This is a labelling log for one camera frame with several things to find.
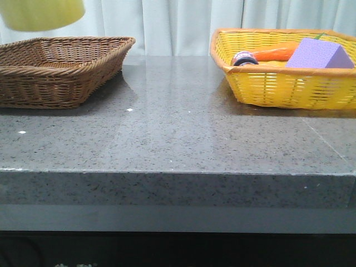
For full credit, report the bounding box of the yellow tape roll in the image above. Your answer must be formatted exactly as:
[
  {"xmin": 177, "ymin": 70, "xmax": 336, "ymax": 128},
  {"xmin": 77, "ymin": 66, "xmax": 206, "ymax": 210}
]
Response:
[{"xmin": 1, "ymin": 1, "xmax": 85, "ymax": 32}]

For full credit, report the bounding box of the small dark jar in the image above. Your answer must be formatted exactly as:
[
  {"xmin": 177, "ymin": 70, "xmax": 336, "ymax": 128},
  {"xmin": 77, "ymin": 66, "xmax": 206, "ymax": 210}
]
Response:
[{"xmin": 231, "ymin": 51, "xmax": 259, "ymax": 66}]

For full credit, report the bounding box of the white curtain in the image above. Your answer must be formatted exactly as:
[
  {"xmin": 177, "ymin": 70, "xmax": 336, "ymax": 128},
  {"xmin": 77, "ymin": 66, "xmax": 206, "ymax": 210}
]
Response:
[{"xmin": 1, "ymin": 1, "xmax": 355, "ymax": 56}]

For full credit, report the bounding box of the orange toy carrot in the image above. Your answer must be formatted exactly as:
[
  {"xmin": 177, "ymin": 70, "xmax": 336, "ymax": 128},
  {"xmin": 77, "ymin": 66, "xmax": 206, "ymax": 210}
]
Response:
[{"xmin": 249, "ymin": 41, "xmax": 301, "ymax": 61}]

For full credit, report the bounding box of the brown wicker basket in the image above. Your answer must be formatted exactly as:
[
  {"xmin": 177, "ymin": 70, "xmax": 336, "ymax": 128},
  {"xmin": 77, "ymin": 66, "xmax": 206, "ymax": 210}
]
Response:
[{"xmin": 1, "ymin": 37, "xmax": 136, "ymax": 109}]

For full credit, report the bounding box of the yellow woven basket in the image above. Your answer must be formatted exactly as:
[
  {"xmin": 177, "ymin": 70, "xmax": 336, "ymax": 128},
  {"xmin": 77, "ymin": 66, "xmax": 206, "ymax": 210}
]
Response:
[{"xmin": 210, "ymin": 28, "xmax": 355, "ymax": 110}]

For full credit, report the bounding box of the purple foam block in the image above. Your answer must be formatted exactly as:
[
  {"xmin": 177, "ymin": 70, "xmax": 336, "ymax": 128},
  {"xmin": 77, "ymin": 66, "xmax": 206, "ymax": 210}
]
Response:
[{"xmin": 285, "ymin": 38, "xmax": 355, "ymax": 69}]

